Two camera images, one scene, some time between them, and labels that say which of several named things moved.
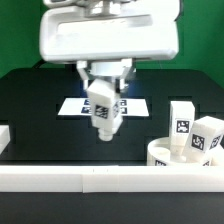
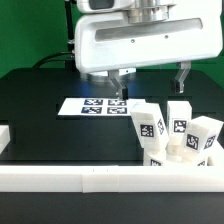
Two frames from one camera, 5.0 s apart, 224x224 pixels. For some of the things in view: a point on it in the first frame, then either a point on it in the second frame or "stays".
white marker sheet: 126,107 stays
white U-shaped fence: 90,179 stays
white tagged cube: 105,100 to 150,125
